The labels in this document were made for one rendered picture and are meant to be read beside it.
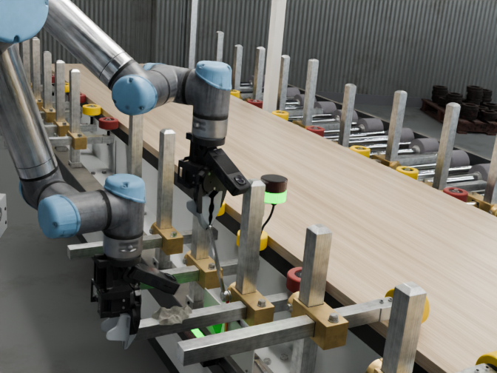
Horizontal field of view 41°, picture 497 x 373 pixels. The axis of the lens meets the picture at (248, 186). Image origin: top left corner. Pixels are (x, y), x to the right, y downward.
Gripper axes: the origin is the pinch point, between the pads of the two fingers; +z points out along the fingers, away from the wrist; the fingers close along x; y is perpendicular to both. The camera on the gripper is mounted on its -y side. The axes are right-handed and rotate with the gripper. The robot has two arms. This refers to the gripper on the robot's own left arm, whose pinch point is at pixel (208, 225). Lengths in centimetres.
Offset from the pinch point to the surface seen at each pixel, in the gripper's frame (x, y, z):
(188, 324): 11.6, -7.4, 17.0
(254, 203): -4.6, -8.6, -7.2
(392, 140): -134, 29, 8
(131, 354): -55, 88, 105
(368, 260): -36.5, -20.9, 11.3
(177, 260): -41, 50, 41
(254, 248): -5.5, -9.3, 3.5
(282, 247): -26.0, -2.0, 12.2
